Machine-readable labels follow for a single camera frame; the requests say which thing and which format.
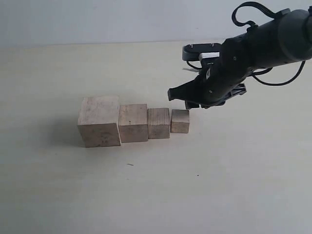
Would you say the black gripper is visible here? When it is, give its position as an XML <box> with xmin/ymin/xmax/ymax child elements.
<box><xmin>167</xmin><ymin>21</ymin><xmax>283</xmax><ymax>110</ymax></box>

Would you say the smallest wooden cube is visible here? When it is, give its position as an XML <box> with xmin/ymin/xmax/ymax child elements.
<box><xmin>171</xmin><ymin>109</ymin><xmax>190</xmax><ymax>134</ymax></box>

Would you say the third largest wooden cube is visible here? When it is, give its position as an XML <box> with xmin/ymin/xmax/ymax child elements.
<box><xmin>147</xmin><ymin>108</ymin><xmax>170</xmax><ymax>139</ymax></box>

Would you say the second largest wooden cube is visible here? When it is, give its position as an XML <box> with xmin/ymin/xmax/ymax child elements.
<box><xmin>119</xmin><ymin>104</ymin><xmax>149</xmax><ymax>143</ymax></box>

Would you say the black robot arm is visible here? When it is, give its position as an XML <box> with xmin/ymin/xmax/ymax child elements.
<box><xmin>168</xmin><ymin>5</ymin><xmax>312</xmax><ymax>109</ymax></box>

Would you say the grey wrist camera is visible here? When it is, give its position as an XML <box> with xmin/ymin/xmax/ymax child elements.
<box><xmin>182</xmin><ymin>43</ymin><xmax>221</xmax><ymax>61</ymax></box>

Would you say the black cable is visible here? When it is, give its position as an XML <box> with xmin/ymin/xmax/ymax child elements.
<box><xmin>231</xmin><ymin>1</ymin><xmax>307</xmax><ymax>86</ymax></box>

